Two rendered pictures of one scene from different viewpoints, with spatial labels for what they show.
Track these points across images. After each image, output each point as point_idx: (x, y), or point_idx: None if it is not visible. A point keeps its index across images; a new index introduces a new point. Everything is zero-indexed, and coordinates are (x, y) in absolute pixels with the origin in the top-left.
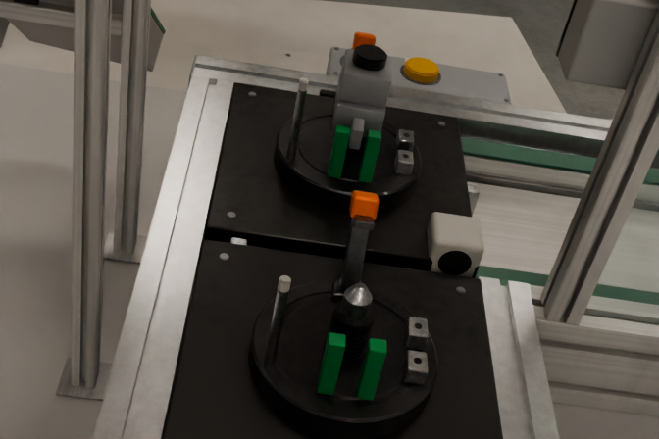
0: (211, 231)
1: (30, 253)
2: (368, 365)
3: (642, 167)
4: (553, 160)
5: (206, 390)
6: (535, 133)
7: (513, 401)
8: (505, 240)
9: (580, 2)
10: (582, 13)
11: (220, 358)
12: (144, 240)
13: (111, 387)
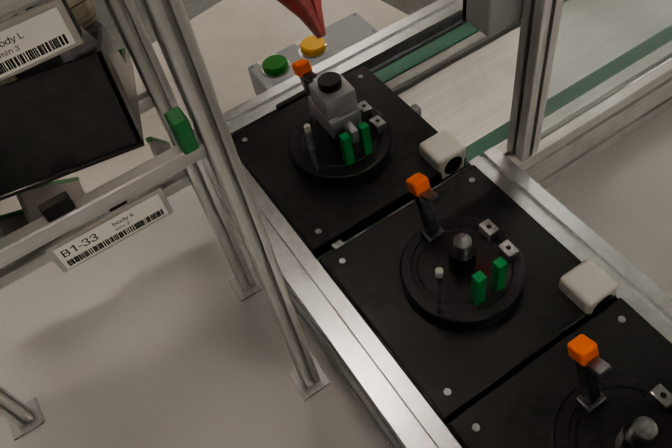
0: (317, 250)
1: (201, 330)
2: (500, 275)
3: (551, 55)
4: (429, 51)
5: (416, 348)
6: (407, 41)
7: (551, 224)
8: (444, 121)
9: None
10: None
11: (403, 323)
12: (253, 270)
13: (367, 387)
